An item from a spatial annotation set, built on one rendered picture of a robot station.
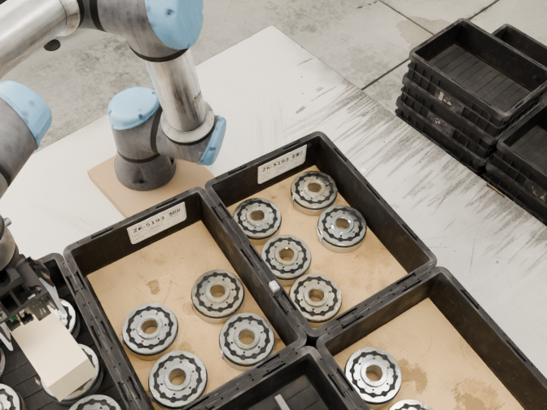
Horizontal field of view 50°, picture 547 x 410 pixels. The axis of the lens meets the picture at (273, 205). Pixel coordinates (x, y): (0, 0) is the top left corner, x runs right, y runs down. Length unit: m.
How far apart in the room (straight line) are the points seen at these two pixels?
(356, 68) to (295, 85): 1.17
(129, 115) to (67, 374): 0.64
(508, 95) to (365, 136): 0.72
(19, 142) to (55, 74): 2.27
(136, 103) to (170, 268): 0.37
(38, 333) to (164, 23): 0.49
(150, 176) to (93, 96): 1.40
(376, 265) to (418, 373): 0.23
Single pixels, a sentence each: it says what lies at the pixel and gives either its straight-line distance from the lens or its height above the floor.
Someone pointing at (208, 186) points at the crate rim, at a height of 0.93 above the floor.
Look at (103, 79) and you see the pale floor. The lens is 2.88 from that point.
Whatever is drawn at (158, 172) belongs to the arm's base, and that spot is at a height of 0.77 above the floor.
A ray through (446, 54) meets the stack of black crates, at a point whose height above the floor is 0.49.
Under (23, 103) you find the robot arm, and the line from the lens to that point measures 0.71.
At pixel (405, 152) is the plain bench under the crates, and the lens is 1.62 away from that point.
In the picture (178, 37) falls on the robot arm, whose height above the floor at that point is 1.29.
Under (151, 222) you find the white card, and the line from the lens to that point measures 1.20.
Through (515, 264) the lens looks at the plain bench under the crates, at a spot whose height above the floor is 0.70.
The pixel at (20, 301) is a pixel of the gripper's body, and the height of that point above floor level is 1.24.
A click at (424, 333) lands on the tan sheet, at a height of 0.83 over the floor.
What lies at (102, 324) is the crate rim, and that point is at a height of 0.92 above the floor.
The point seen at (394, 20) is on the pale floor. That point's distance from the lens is 3.23.
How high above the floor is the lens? 1.89
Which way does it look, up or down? 54 degrees down
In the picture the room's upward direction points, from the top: 3 degrees clockwise
